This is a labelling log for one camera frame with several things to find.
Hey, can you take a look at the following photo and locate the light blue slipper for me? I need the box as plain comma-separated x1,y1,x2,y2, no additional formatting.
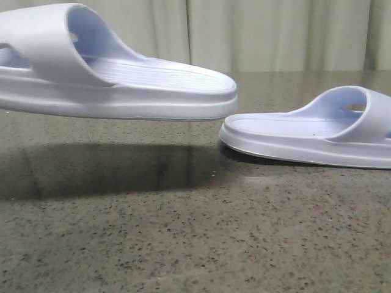
1,3,238,120
219,86,390,169

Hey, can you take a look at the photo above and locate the pale green curtain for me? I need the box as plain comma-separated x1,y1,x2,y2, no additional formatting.
0,0,391,74

